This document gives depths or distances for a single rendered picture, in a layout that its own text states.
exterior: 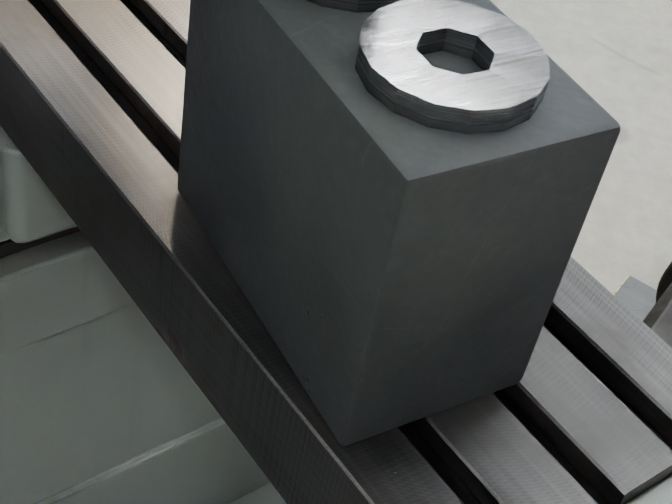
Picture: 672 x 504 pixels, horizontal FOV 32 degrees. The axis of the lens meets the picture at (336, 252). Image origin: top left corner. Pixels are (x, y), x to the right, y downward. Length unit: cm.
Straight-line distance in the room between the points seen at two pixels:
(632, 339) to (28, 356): 59
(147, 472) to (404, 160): 89
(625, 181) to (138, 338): 151
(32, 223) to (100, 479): 43
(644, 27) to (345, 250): 250
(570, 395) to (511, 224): 16
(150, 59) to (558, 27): 212
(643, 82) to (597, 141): 226
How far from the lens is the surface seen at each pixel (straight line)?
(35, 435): 119
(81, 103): 81
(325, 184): 55
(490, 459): 63
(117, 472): 131
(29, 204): 93
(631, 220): 239
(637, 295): 161
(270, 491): 152
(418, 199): 49
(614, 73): 280
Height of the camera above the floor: 145
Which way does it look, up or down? 43 degrees down
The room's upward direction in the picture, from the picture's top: 11 degrees clockwise
